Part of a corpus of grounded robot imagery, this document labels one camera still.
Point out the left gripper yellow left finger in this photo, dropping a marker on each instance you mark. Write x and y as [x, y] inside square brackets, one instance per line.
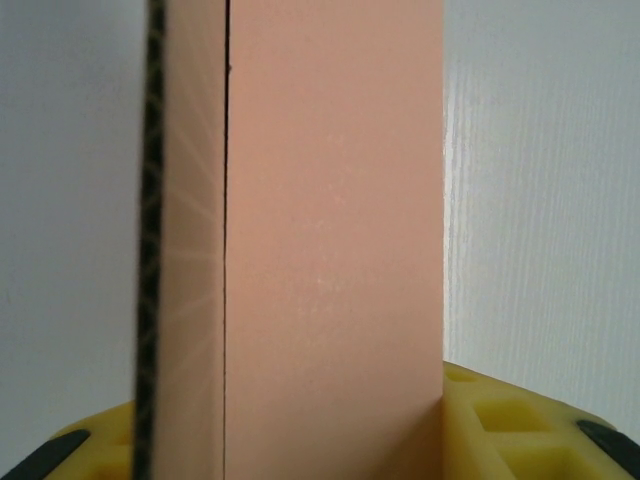
[95, 450]

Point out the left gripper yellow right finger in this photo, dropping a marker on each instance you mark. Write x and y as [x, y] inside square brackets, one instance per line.
[525, 440]

